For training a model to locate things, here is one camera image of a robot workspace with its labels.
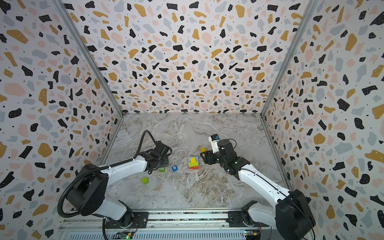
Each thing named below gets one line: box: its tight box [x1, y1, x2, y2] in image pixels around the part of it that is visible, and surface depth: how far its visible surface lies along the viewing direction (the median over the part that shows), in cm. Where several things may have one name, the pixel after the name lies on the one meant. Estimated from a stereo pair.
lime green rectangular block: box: [188, 161, 199, 168], surface depth 92 cm
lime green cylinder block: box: [141, 177, 149, 185], surface depth 87 cm
